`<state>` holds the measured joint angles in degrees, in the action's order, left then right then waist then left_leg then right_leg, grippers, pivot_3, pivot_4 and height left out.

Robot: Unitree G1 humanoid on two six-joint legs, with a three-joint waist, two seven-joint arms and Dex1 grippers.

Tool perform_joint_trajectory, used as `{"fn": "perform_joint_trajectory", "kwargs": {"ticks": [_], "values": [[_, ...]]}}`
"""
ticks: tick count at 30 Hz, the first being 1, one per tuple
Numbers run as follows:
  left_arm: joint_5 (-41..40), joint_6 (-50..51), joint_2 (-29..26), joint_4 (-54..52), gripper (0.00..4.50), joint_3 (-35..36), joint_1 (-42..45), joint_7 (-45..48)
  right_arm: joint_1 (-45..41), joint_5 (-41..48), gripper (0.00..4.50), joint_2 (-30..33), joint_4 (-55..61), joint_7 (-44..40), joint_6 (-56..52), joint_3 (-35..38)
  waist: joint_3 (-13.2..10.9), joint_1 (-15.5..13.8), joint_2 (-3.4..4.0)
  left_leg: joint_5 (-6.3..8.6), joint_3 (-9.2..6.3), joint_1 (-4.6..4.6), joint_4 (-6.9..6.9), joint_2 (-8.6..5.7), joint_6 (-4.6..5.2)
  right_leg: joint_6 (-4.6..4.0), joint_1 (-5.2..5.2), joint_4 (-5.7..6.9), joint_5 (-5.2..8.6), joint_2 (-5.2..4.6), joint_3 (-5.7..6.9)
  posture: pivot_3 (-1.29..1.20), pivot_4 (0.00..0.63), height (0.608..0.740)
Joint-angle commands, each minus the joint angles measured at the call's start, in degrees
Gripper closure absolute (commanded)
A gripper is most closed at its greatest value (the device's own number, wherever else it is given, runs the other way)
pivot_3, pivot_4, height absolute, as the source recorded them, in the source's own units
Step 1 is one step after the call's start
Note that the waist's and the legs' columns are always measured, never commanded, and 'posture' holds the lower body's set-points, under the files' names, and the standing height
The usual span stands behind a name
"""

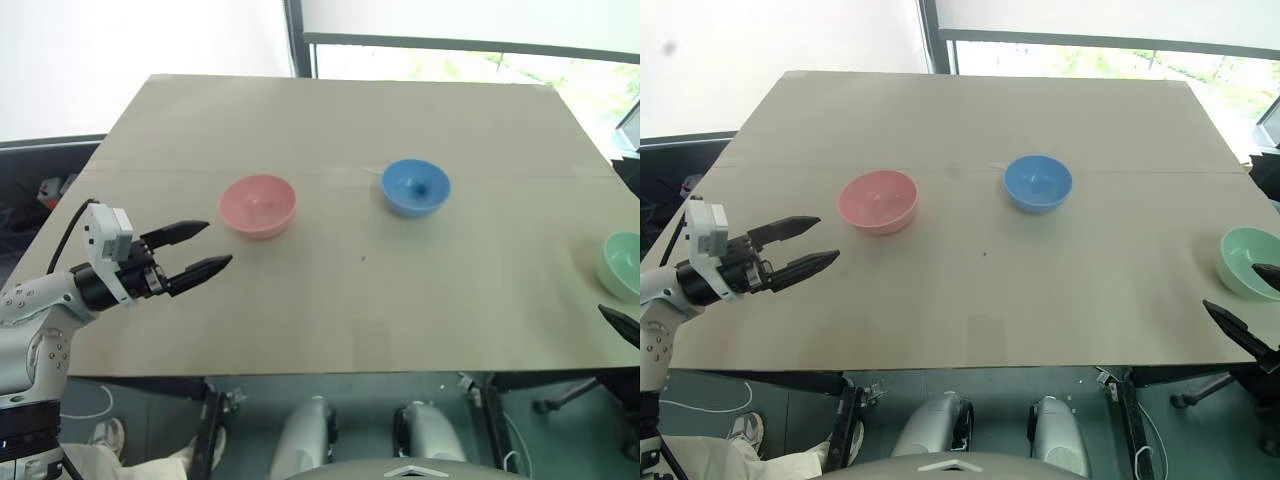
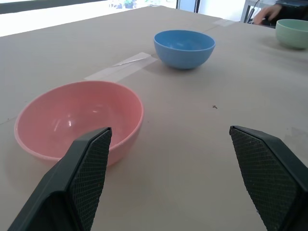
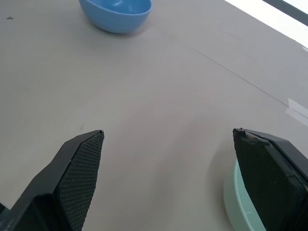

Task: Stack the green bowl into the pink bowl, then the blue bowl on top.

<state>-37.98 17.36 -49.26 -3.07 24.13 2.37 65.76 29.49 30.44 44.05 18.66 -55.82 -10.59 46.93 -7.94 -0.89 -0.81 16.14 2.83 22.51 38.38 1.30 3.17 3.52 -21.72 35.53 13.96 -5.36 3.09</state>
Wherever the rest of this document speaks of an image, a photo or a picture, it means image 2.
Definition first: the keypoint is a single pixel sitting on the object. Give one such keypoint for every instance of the pink plastic bowl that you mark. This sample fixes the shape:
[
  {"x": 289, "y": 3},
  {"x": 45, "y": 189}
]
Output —
[{"x": 72, "y": 115}]

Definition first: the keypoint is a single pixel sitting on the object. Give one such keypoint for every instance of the grey metal table leg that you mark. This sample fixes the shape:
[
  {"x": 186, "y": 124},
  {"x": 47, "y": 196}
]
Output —
[{"x": 246, "y": 10}]

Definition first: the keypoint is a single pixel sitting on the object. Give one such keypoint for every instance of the blue plastic bowl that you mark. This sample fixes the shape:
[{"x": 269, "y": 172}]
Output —
[{"x": 184, "y": 48}]

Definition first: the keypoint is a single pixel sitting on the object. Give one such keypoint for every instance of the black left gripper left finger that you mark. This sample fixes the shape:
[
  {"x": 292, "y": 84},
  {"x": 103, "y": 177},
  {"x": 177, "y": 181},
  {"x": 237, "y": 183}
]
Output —
[{"x": 79, "y": 183}]

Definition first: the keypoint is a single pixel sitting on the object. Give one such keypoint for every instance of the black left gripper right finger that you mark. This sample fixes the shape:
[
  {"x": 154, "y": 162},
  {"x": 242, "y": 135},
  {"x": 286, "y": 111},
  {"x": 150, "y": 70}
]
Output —
[{"x": 267, "y": 173}]

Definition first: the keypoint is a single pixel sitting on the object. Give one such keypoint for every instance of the green plastic bowl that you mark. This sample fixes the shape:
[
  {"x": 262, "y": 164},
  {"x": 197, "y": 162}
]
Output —
[{"x": 292, "y": 33}]

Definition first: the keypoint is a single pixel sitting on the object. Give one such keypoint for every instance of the person's bare hand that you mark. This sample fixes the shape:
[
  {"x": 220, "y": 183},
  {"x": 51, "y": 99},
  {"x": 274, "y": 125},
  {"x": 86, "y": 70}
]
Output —
[{"x": 267, "y": 13}]

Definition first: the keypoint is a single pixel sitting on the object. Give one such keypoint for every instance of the clear tape strip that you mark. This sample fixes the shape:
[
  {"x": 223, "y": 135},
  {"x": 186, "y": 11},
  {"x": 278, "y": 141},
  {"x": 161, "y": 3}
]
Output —
[{"x": 120, "y": 68}]

